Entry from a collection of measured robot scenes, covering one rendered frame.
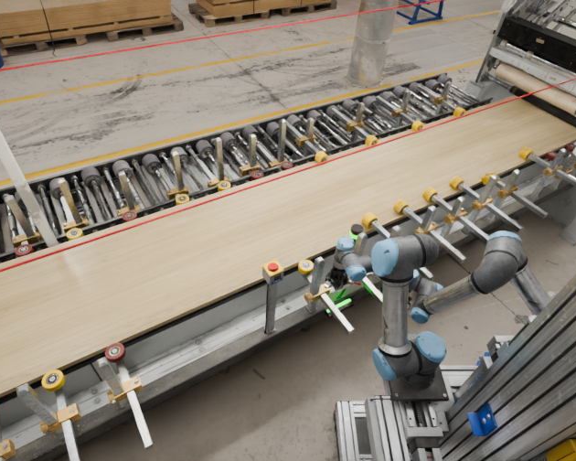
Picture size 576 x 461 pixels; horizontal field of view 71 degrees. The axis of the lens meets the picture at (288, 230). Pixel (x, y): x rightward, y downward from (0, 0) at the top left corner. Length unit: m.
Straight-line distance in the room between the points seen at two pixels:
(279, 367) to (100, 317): 1.27
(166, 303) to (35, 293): 0.63
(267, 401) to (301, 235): 1.09
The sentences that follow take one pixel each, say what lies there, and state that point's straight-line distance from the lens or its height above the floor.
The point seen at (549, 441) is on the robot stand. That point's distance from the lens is 1.43.
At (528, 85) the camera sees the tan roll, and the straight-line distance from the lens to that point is 4.30.
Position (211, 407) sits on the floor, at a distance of 2.76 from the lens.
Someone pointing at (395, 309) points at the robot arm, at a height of 1.44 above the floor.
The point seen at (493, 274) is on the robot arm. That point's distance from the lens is 1.60.
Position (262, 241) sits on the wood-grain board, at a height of 0.90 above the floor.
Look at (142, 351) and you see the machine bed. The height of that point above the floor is 0.71.
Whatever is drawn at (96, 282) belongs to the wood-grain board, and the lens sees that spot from 2.23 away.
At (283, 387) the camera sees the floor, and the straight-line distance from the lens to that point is 2.80.
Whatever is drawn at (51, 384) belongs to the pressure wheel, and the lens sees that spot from 2.00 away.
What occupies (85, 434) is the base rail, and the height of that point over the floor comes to 0.69.
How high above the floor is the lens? 2.57
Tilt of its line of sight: 46 degrees down
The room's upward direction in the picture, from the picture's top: 5 degrees clockwise
